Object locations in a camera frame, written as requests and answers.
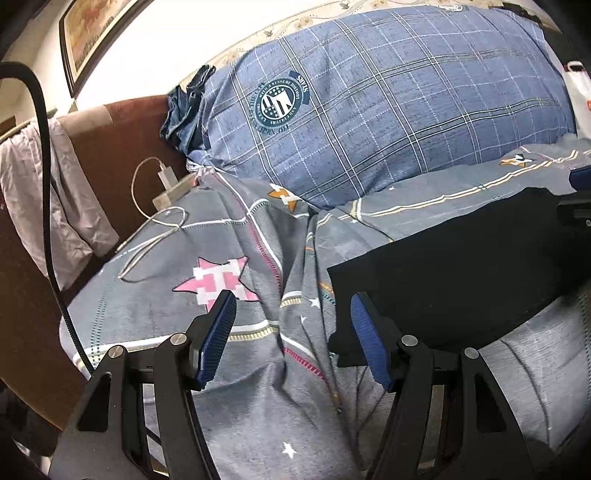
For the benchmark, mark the brown headboard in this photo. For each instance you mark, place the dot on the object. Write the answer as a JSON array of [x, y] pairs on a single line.
[[129, 134]]

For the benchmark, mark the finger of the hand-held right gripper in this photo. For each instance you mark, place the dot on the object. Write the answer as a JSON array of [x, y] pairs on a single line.
[[577, 210], [582, 177]]

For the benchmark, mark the framed wall picture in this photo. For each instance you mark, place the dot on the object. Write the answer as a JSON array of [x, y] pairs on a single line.
[[87, 32]]

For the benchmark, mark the beige power strip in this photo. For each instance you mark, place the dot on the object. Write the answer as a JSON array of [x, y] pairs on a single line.
[[173, 194]]

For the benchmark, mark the white plastic bag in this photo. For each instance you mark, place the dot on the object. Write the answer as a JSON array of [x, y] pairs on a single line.
[[579, 97]]

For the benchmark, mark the black pants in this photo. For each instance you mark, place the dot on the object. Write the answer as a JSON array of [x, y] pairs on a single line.
[[452, 267]]

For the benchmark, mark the pale pink cloth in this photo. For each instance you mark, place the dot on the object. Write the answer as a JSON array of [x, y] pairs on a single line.
[[69, 207]]

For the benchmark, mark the blue plaid pillow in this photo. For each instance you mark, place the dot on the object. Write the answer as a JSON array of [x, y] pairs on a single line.
[[392, 106]]

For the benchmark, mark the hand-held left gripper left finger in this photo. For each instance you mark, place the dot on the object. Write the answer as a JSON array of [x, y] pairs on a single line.
[[217, 341]]

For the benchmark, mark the grey heathered cloth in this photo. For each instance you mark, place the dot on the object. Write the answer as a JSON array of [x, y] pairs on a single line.
[[535, 360]]

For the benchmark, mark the white charger adapter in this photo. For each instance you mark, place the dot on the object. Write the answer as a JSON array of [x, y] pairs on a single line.
[[166, 179]]

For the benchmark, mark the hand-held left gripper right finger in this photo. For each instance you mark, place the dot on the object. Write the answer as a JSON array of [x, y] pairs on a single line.
[[369, 341]]

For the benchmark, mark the blue denim garment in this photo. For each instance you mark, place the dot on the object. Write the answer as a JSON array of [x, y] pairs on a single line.
[[182, 115]]

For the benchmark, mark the grey star-print bed sheet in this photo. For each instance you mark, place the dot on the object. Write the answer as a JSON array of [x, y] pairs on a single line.
[[231, 230]]

